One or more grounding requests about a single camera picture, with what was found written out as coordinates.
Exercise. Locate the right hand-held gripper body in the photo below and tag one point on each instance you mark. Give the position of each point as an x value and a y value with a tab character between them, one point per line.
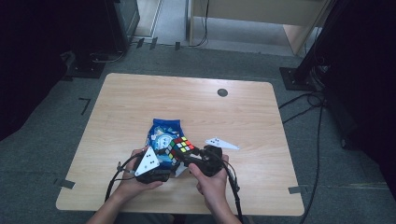
211	161

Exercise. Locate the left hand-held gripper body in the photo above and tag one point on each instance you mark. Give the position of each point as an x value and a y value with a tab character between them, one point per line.
148	165

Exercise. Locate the white wet wipe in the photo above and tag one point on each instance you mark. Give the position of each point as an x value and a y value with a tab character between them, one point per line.
180	171

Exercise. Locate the multicoloured puzzle cube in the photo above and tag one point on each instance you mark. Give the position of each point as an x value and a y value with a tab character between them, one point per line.
180	146

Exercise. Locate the blue wet wipes pack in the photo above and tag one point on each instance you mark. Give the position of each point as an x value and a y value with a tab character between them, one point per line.
162	130

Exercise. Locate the person's right hand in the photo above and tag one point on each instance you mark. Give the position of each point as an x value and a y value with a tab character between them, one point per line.
211	186

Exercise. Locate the person's left hand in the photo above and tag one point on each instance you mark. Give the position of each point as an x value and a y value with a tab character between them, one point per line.
137	188

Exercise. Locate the round dark table grommet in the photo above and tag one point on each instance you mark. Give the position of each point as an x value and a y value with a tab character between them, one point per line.
222	92

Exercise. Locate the grey floor tape piece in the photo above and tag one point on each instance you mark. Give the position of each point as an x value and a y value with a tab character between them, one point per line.
140	43
177	46
153	43

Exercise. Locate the black stand base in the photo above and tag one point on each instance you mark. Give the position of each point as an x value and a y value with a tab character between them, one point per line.
84	70

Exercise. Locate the black metal stand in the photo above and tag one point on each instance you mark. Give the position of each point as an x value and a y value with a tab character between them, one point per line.
294	80

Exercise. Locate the dark cabinet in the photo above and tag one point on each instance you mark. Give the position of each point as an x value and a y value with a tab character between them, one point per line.
124	18

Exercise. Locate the light wooden furniture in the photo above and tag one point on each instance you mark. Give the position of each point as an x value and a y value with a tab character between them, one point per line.
249	12

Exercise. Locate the dark curtain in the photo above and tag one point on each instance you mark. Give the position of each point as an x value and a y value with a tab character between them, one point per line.
31	62
367	93

